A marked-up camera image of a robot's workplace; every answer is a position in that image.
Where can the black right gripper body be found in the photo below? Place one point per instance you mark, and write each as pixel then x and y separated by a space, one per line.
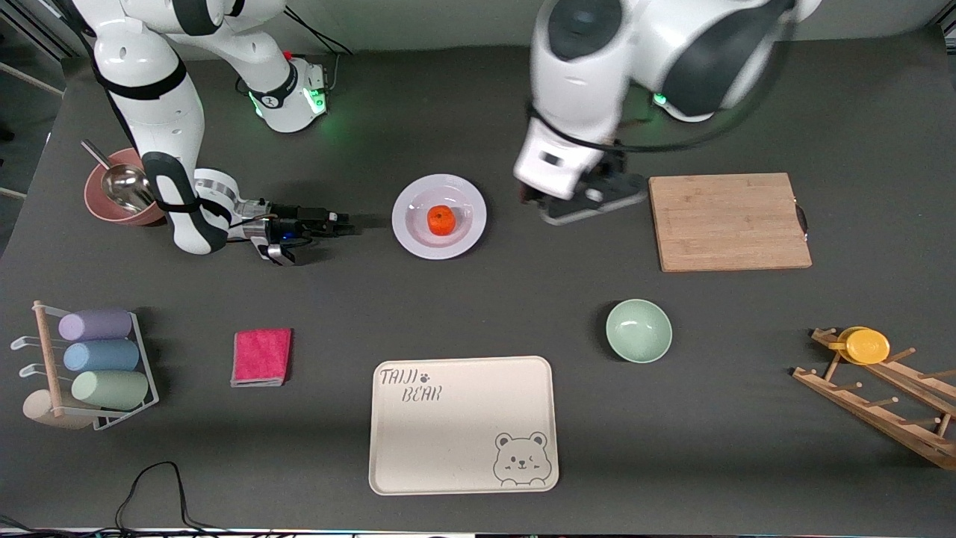
pixel 285 223

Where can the white round plate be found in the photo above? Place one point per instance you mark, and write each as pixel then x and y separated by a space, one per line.
pixel 418 239

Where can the orange mandarin fruit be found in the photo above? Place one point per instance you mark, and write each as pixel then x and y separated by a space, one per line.
pixel 441 220

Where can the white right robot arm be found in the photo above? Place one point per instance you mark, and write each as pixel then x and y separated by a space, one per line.
pixel 157 97

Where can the pink folded cloth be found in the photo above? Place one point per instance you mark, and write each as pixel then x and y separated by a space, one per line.
pixel 261 357

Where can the mint green bowl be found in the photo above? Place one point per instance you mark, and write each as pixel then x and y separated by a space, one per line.
pixel 638 332

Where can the bamboo cutting board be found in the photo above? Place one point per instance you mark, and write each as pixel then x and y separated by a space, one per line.
pixel 732 224

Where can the metal scoop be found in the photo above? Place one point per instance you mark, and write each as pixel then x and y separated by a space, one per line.
pixel 127 187

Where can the pink bowl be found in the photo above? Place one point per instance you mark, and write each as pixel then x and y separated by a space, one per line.
pixel 101 205

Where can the purple cup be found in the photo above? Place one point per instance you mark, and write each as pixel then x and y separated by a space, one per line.
pixel 95 325

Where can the blue cup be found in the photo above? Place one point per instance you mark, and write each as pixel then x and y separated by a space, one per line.
pixel 101 356

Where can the pale green cup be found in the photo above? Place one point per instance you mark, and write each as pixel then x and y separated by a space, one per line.
pixel 110 390

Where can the cream bear print tray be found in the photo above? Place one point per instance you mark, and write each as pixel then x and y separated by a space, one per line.
pixel 448 441

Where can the beige wooden bar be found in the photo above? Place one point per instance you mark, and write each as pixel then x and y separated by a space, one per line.
pixel 30 77

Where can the beige cup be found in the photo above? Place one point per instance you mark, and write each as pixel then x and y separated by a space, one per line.
pixel 37 411

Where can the yellow cup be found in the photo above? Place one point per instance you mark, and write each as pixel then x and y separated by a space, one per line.
pixel 866 347

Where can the wooden peg drying rack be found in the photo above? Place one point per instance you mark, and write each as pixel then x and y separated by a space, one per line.
pixel 881 418

